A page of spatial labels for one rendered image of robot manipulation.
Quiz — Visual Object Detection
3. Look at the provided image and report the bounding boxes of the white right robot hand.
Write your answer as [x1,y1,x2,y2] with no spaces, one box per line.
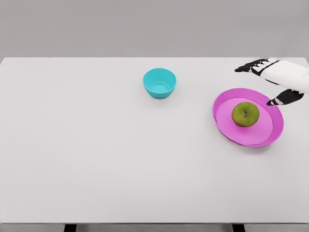
[235,58,309,107]

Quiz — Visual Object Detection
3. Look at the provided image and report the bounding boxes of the green apple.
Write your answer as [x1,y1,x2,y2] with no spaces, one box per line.
[231,101,260,128]

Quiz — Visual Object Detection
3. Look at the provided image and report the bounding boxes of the pink plate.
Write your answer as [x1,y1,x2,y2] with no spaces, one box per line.
[212,87,284,147]

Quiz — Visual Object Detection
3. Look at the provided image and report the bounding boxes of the blue bowl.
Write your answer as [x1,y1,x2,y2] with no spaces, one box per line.
[142,68,177,99]

